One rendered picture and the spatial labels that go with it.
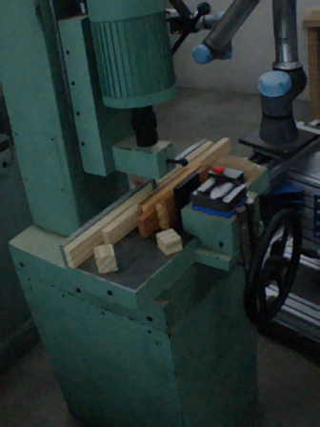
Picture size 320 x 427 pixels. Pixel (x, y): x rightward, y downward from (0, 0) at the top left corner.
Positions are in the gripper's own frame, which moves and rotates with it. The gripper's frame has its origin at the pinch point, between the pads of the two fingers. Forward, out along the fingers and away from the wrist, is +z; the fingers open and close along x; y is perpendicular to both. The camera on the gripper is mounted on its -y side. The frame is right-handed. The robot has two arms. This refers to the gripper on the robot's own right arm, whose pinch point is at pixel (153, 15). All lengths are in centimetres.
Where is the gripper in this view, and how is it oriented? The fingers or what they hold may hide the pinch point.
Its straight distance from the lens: 226.7
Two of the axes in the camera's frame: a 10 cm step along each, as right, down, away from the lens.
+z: -8.3, -1.7, 5.4
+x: 5.2, -5.9, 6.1
